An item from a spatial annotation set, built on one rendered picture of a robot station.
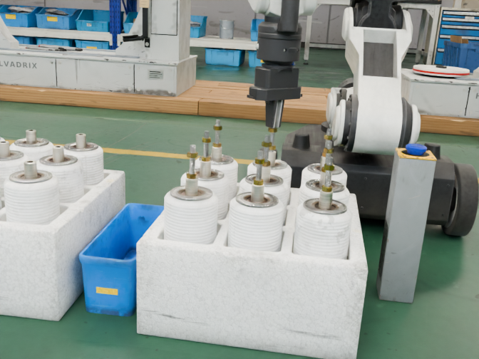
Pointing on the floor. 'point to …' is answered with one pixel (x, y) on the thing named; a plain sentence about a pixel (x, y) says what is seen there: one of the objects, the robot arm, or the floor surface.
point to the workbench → (403, 8)
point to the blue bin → (116, 261)
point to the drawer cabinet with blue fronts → (466, 26)
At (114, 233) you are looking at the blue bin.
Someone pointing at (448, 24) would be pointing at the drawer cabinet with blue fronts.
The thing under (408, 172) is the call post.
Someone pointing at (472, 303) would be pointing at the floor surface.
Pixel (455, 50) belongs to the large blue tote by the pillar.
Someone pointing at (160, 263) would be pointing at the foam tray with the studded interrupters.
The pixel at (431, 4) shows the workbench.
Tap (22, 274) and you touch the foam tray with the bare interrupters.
